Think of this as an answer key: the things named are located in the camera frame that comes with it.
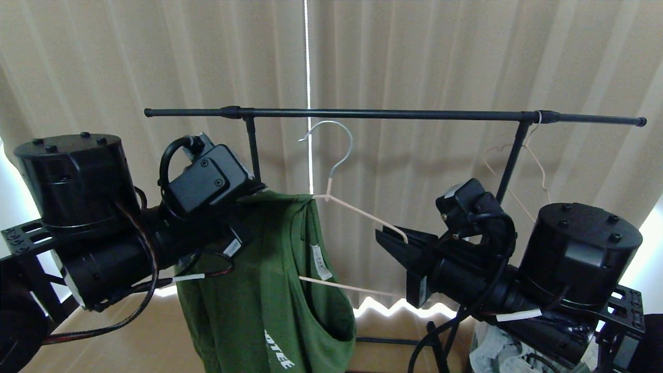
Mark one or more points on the black clothes rack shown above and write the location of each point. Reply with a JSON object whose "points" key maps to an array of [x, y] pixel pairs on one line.
{"points": [[393, 114]]}

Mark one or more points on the green sleeveless shirt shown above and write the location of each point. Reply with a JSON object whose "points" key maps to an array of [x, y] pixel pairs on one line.
{"points": [[248, 290]]}

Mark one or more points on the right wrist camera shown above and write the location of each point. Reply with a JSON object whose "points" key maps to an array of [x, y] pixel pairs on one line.
{"points": [[466, 202]]}

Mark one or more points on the pink clothes hanger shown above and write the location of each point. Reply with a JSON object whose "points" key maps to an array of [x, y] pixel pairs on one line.
{"points": [[538, 166], [362, 212]]}

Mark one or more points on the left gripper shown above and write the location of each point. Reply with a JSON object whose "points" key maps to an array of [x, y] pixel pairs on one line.
{"points": [[202, 233]]}

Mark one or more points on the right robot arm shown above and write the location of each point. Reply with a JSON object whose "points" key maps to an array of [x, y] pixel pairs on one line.
{"points": [[580, 248]]}

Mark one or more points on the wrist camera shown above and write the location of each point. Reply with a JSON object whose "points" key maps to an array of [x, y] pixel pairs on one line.
{"points": [[207, 178], [466, 202]]}

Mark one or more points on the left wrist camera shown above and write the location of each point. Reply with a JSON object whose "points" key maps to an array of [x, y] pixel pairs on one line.
{"points": [[207, 178]]}

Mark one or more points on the beige curtain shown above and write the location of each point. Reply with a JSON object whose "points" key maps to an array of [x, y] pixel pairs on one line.
{"points": [[414, 57]]}

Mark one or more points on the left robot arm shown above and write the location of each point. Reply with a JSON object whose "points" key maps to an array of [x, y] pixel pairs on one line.
{"points": [[77, 176]]}

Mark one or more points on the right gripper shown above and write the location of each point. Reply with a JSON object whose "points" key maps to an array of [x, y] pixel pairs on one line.
{"points": [[466, 274]]}

